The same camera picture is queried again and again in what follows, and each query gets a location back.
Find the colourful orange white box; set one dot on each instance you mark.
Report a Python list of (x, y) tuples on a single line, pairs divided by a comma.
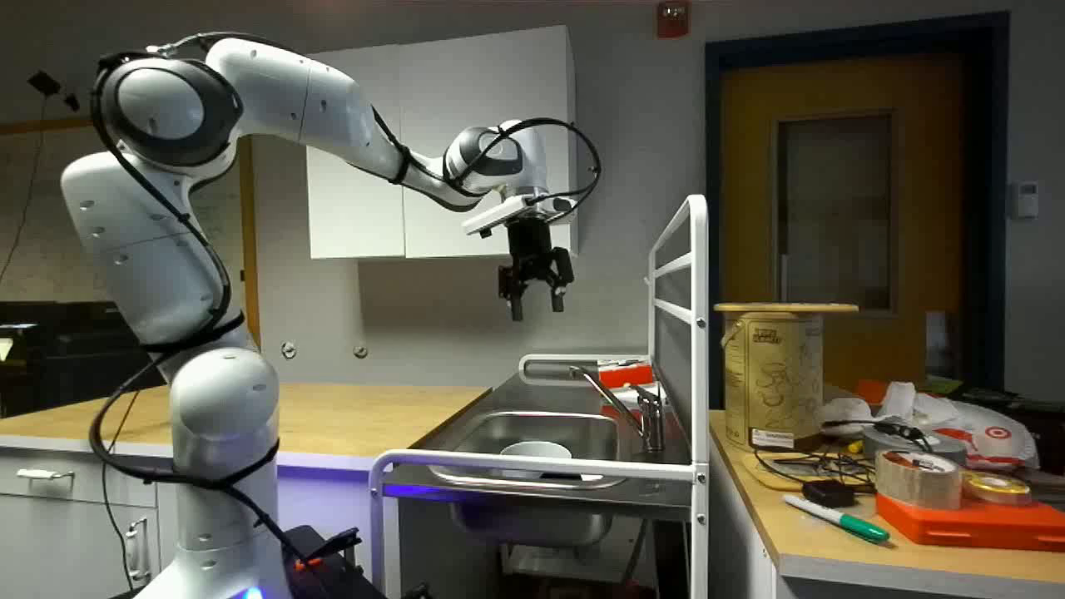
[(628, 373)]

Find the white plastic bag red logo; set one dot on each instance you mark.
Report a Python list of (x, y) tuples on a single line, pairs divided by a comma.
[(981, 427)]

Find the white cap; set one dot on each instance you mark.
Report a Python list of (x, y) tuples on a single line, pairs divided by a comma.
[(845, 415)]

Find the stainless steel sink unit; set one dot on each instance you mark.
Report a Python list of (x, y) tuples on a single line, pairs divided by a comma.
[(532, 417)]

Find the wooden door with window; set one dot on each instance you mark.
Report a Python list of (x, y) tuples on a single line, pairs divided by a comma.
[(842, 212)]

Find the white wall cabinet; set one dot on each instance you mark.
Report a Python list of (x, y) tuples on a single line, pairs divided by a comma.
[(366, 212)]

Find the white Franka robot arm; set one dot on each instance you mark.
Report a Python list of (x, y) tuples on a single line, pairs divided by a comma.
[(168, 255)]

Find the chrome sink faucet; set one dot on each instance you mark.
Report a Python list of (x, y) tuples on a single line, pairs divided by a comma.
[(650, 417)]

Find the white metal sink frame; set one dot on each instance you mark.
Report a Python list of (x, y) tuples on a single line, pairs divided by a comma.
[(696, 334)]

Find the red fire alarm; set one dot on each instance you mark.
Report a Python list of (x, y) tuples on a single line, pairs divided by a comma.
[(674, 19)]

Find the black printer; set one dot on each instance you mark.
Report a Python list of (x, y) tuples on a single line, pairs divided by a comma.
[(67, 355)]

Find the flat orange box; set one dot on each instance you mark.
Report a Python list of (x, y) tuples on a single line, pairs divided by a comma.
[(977, 523)]

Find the small black block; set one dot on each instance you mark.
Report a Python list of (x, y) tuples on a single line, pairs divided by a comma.
[(828, 492)]

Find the white base cabinet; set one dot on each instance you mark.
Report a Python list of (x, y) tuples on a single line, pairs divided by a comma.
[(67, 533)]

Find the black wall mounted camera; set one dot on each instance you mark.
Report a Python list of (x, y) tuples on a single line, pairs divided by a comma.
[(49, 85)]

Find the white wall thermostat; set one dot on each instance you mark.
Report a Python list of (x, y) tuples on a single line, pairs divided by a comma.
[(1027, 199)]

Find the small round gold tin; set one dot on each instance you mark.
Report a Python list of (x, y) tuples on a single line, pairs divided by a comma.
[(996, 486)]

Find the green marker pen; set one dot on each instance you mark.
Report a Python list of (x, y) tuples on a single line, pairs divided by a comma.
[(842, 519)]

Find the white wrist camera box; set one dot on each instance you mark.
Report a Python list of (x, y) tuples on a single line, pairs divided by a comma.
[(499, 215)]

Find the white round dish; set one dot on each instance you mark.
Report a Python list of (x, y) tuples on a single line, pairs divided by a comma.
[(536, 451)]

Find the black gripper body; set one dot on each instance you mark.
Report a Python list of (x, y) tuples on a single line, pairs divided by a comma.
[(532, 250)]

